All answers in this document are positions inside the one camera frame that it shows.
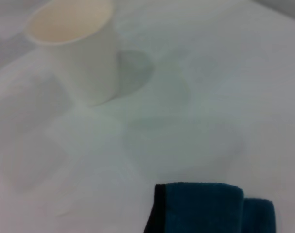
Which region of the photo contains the white paper cup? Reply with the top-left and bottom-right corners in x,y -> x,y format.
25,0 -> 119,108

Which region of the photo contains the blue rag with black trim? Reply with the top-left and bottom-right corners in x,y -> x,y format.
143,182 -> 276,233

